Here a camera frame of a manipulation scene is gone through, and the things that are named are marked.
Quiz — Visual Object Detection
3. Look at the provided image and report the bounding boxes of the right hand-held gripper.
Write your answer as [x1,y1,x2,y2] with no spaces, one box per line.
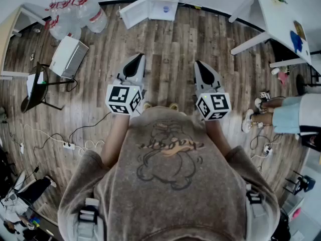
[194,61,232,122]

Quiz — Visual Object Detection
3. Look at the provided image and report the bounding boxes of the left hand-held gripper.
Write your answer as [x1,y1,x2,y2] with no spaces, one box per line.
[105,54,148,116]

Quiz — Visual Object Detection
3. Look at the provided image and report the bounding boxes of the white water dispenser cabinet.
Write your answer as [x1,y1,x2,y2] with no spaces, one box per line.
[147,0,186,22]

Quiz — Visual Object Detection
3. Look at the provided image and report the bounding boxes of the person's right forearm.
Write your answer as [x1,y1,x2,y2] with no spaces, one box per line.
[205,119,233,158]

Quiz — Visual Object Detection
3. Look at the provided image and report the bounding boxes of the person's left forearm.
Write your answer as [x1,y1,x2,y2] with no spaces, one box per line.
[101,113,131,169]

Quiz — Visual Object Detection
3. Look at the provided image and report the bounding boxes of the clear plastic water jug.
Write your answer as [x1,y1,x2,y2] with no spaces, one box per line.
[49,15,82,41]
[66,0,91,15]
[47,0,73,19]
[77,0,109,34]

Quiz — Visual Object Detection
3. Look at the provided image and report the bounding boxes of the white vented appliance box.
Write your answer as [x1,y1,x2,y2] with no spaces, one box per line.
[49,35,90,80]

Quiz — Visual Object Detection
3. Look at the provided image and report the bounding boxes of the pink item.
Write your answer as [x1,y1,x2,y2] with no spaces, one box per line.
[277,71,289,85]

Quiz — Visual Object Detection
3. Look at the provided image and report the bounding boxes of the white table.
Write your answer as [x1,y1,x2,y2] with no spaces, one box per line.
[228,0,321,76]

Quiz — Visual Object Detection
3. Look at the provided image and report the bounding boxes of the black stool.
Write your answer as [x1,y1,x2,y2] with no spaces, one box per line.
[295,69,321,96]

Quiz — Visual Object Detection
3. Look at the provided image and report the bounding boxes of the blue cloth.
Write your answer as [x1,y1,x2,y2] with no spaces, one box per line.
[290,30,304,54]

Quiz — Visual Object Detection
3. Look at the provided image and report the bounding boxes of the white paper sheet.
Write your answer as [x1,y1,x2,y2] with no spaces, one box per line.
[26,71,45,97]

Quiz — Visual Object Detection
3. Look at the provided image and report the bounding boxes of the black folding side table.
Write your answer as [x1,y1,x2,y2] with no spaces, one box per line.
[20,61,77,114]

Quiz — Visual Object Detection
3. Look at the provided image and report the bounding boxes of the brown book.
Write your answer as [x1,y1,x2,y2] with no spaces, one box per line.
[292,20,308,41]

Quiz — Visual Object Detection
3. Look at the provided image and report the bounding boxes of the person's brown printed shirt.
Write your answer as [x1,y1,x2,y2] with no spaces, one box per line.
[57,105,281,241]

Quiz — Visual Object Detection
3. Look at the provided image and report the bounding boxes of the light wood desk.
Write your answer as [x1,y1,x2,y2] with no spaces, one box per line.
[0,4,52,81]

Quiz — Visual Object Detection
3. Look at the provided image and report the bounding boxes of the black metal rack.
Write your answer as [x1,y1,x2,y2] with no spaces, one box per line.
[284,171,316,196]

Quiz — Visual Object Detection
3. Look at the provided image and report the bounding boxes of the black appliance cable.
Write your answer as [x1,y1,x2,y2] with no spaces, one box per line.
[65,76,79,92]

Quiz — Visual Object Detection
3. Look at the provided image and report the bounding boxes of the black floor cable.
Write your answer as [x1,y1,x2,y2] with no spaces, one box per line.
[34,111,112,160]

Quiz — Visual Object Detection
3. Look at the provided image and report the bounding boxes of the white floor cable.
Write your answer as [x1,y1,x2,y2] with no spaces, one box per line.
[23,124,106,158]

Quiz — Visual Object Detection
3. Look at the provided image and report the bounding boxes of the grey backpack strap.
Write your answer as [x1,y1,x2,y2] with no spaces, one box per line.
[75,197,106,241]
[244,184,269,241]

